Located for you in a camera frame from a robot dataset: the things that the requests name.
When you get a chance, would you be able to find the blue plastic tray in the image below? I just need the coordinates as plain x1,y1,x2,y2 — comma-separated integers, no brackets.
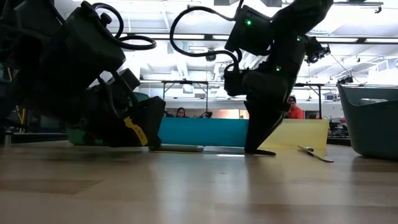
157,117,250,147

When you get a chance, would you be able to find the black background station frame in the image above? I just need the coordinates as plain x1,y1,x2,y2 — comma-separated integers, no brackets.
160,80,210,119
294,82,325,119

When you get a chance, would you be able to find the overhead light bar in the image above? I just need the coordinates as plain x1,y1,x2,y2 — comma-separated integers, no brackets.
118,32,398,44

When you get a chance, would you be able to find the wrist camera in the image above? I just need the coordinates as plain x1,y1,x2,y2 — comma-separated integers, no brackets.
224,4,275,57
63,1,127,83

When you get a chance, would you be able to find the green plastic bin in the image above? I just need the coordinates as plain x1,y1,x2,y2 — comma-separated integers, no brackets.
67,91,152,146

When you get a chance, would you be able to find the yellow power cable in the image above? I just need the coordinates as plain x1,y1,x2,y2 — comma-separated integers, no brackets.
15,105,28,134

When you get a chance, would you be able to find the yellow plastic tray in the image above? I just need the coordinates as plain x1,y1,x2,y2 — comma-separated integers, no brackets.
258,118,330,150

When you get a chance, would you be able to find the black aluminium table frame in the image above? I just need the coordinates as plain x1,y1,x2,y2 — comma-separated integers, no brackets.
11,132,352,146

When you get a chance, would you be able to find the dark teal plastic bin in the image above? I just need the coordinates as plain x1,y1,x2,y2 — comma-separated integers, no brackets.
336,83,398,161

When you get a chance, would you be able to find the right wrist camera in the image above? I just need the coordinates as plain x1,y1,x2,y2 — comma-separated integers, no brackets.
224,4,275,57

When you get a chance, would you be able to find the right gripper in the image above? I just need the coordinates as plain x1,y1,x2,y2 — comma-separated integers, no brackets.
223,67,296,155

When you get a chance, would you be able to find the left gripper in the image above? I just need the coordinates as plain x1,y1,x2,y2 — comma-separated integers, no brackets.
67,68,167,150

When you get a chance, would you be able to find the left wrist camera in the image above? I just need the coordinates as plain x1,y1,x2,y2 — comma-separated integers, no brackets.
63,1,127,83

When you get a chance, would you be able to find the yellow tag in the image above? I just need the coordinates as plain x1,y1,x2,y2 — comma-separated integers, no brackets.
123,116,149,146

